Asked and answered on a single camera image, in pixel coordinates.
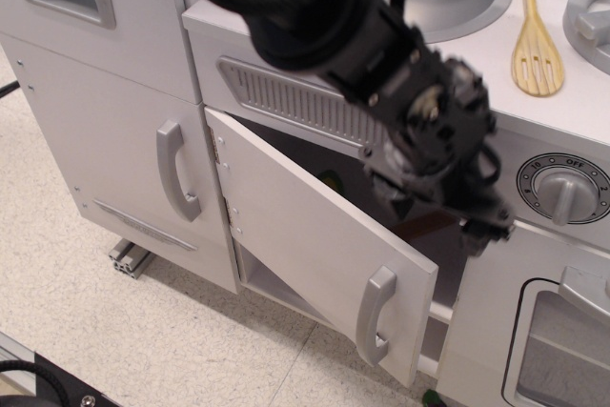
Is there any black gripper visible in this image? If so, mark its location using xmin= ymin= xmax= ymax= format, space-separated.
xmin=328 ymin=30 xmax=515 ymax=256

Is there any grey cabinet door handle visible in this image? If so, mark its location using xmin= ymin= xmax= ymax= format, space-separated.
xmin=356 ymin=265 xmax=397 ymax=367

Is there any white cabinet door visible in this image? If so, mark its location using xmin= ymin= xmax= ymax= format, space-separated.
xmin=205 ymin=108 xmax=437 ymax=386

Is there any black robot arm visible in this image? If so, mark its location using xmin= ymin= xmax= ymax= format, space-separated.
xmin=209 ymin=0 xmax=515 ymax=251

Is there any grey timer knob dial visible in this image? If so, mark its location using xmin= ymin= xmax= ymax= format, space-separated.
xmin=517 ymin=153 xmax=609 ymax=226

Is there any white oven door window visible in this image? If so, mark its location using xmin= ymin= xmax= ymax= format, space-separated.
xmin=501 ymin=274 xmax=609 ymax=406

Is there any green purple small object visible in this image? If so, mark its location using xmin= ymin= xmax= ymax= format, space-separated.
xmin=421 ymin=389 xmax=446 ymax=407

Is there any yellow slotted wooden spatula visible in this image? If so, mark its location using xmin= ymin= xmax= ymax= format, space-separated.
xmin=511 ymin=0 xmax=564 ymax=97

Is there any grey ribbed vent panel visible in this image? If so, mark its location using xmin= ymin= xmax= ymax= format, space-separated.
xmin=216 ymin=56 xmax=388 ymax=149

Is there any grey stove burner grate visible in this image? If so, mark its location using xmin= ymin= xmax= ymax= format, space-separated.
xmin=562 ymin=0 xmax=609 ymax=74

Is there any upper brass door hinge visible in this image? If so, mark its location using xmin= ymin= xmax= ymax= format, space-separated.
xmin=210 ymin=128 xmax=224 ymax=165

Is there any white toy kitchen unit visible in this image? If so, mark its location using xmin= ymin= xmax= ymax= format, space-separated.
xmin=1 ymin=0 xmax=609 ymax=406

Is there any white fridge lower door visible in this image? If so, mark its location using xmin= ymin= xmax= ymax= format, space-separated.
xmin=1 ymin=36 xmax=240 ymax=293

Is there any grey oven door handle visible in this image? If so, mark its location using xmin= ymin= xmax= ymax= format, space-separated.
xmin=558 ymin=266 xmax=609 ymax=320

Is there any grey fridge door handle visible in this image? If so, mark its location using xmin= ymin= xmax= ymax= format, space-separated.
xmin=155 ymin=119 xmax=201 ymax=222

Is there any aluminium extrusion rail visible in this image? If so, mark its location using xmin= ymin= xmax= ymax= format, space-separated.
xmin=109 ymin=239 xmax=155 ymax=279

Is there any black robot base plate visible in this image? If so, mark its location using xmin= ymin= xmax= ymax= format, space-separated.
xmin=0 ymin=352 xmax=125 ymax=407

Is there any black braided cable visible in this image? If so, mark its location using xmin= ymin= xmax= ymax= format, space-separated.
xmin=0 ymin=362 xmax=82 ymax=407

